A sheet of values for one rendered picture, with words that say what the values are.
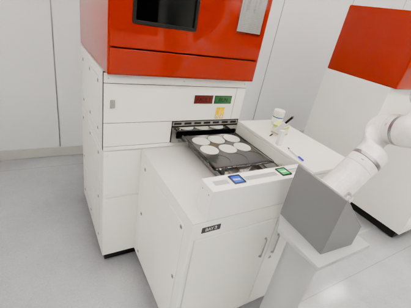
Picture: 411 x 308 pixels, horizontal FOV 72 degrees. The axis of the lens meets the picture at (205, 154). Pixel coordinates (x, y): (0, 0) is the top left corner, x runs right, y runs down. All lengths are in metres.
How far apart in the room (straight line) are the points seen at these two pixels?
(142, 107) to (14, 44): 1.59
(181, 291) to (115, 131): 0.82
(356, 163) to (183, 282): 0.86
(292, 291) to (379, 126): 0.79
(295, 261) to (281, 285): 0.17
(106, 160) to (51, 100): 1.51
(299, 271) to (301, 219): 0.26
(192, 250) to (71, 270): 1.01
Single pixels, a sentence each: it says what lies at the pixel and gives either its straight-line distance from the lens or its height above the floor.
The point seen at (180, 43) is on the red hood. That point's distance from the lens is 1.40.
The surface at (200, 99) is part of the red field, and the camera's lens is 1.59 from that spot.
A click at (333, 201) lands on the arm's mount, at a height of 1.03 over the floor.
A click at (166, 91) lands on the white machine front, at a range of 1.48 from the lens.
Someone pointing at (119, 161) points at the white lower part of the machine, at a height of 0.75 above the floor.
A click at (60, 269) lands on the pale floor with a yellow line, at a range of 2.06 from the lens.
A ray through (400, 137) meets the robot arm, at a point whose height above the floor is 1.26.
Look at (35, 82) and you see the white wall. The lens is 2.91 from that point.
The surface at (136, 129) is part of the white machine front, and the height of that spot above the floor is 0.94.
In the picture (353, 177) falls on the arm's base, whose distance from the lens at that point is 1.18.
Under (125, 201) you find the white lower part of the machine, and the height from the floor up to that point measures 0.48.
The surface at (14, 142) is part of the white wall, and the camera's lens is 3.11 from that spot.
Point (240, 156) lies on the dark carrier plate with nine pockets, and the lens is 1.48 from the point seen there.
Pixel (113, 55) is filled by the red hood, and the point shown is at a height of 1.30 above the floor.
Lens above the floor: 1.54
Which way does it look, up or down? 27 degrees down
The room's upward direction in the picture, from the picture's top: 11 degrees clockwise
